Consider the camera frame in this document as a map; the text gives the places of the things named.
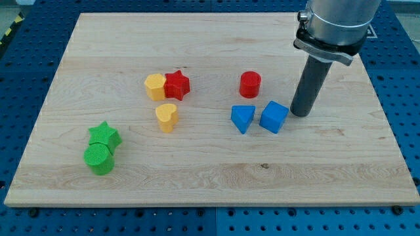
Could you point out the yellow heart block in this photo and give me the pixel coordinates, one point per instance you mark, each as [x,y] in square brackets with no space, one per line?
[167,117]

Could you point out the blue triangle block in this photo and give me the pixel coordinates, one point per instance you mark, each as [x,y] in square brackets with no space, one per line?
[242,116]

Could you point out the green cylinder block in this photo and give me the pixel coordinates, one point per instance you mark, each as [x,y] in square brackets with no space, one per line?
[99,159]

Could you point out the light wooden board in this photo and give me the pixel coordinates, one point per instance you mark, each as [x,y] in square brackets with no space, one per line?
[342,154]

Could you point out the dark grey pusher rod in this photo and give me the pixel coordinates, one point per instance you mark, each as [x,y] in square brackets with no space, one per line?
[310,83]

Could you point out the red cylinder block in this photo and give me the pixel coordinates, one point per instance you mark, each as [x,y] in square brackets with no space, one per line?
[250,82]

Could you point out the red star block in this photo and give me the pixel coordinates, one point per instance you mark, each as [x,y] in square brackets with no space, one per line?
[177,85]

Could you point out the blue cube block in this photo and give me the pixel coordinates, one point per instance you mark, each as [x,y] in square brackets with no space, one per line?
[273,116]

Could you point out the green star block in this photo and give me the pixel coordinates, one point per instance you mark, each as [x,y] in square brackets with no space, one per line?
[104,134]

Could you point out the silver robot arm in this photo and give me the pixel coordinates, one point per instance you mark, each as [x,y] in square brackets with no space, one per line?
[334,30]

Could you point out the yellow hexagon block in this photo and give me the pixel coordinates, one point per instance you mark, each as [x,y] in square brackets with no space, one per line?
[154,85]

